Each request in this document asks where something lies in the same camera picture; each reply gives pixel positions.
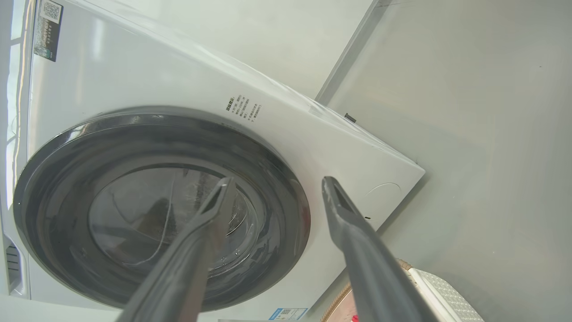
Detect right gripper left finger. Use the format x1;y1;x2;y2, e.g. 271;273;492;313
115;177;236;322

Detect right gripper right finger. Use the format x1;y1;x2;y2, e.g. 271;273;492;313
322;176;441;322

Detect white perforated laundry basket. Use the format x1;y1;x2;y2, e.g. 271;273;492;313
321;258;485;322

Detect round white filter cover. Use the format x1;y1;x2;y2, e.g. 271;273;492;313
363;182;403;222

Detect blue energy label sticker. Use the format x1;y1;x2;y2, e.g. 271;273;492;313
268;308;309;321

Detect dark round washing machine door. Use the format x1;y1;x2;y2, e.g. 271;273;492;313
13;106;311;313

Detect white front-load washing machine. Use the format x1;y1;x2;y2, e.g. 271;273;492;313
0;0;426;322

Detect white partition panel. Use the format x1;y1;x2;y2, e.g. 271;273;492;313
121;0;380;103

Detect black QR code sticker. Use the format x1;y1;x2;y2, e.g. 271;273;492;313
34;0;64;62

